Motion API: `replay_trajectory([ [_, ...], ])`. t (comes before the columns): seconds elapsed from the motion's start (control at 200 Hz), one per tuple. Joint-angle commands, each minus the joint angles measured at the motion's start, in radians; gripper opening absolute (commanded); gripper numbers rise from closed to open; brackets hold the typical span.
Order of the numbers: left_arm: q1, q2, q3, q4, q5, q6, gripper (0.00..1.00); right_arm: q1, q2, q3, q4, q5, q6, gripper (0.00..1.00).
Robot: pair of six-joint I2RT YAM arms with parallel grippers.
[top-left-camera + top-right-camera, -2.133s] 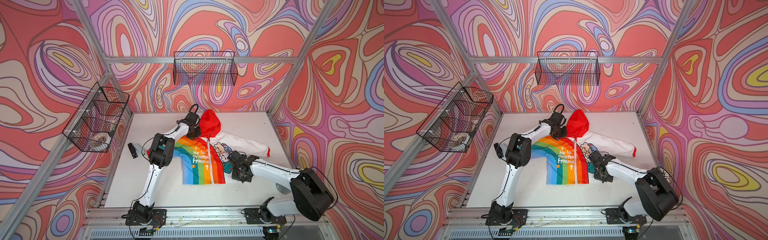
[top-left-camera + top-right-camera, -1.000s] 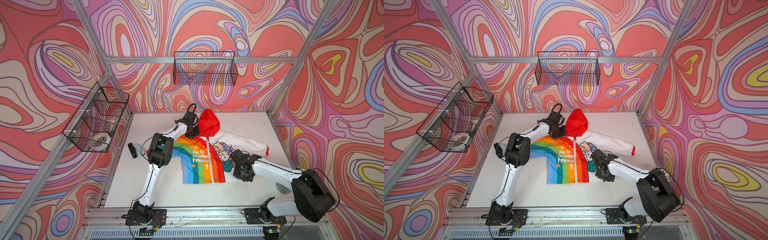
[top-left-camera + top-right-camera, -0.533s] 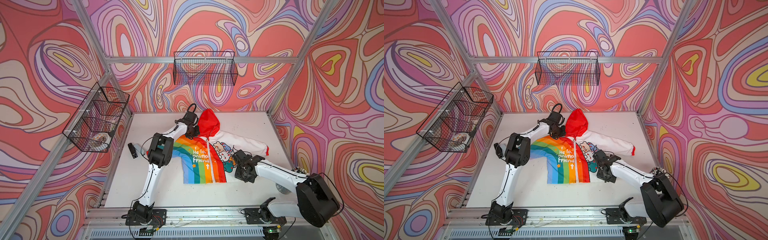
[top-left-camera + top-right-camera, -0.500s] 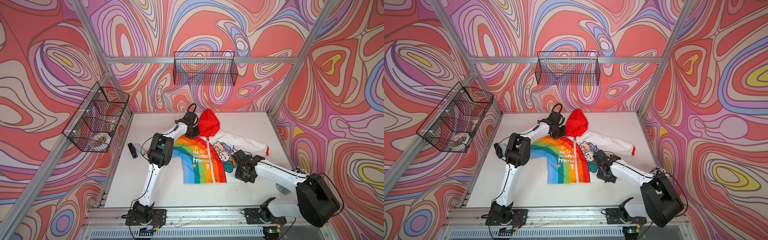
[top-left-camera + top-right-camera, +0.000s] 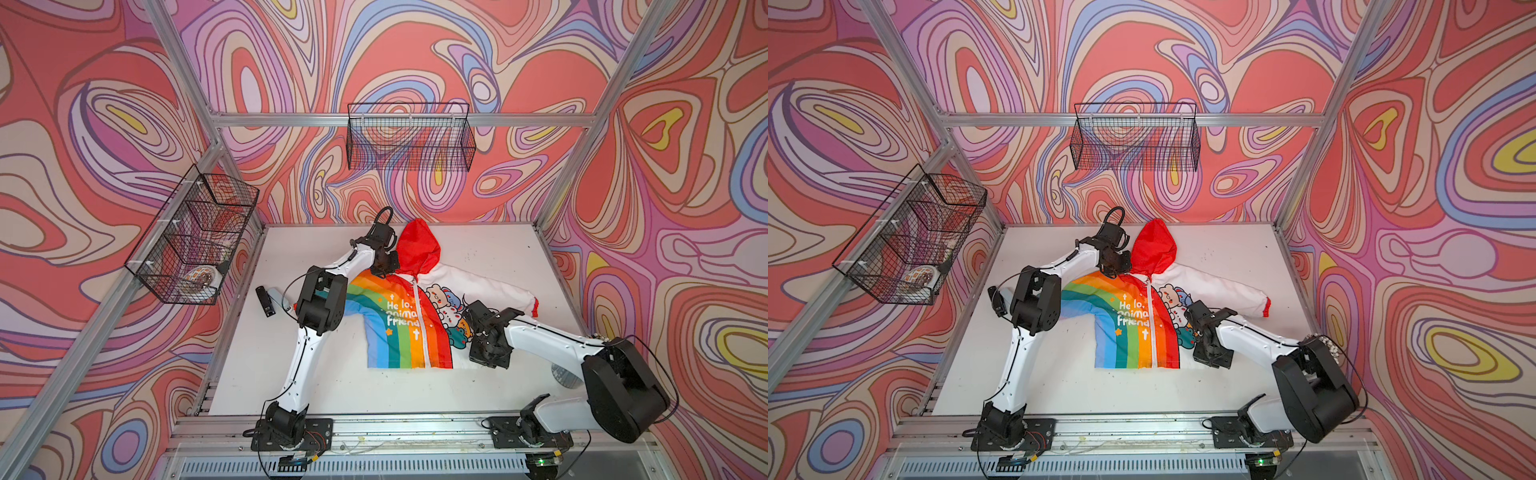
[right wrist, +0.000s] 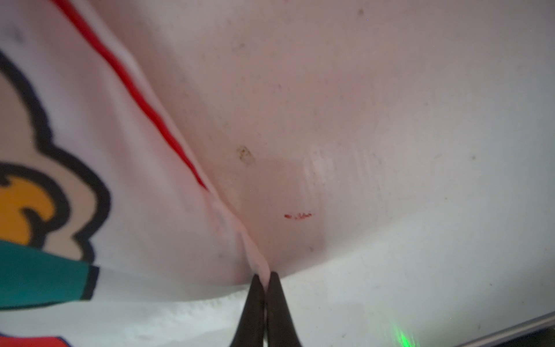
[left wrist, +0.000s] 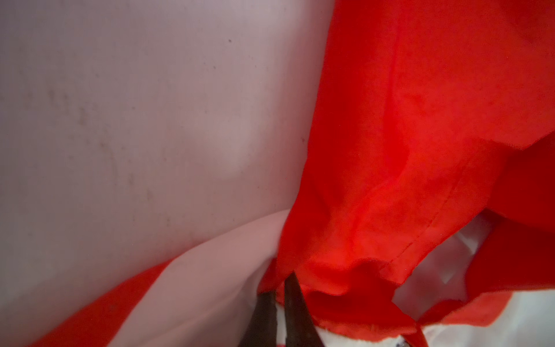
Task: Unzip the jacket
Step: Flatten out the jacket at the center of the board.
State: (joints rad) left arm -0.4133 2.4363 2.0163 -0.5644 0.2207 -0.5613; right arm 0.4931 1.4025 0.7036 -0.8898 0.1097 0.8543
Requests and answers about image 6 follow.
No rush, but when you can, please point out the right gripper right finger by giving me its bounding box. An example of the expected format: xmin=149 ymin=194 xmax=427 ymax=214
xmin=265 ymin=272 xmax=301 ymax=347

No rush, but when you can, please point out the aluminium cage frame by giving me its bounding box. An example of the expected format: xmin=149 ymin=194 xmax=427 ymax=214
xmin=460 ymin=312 xmax=554 ymax=347

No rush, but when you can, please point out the rainbow kids hooded jacket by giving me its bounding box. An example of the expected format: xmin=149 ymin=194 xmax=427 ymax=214
xmin=1 ymin=1 xmax=270 ymax=346

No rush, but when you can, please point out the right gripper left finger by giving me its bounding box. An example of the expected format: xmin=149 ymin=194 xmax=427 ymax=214
xmin=230 ymin=275 xmax=265 ymax=347

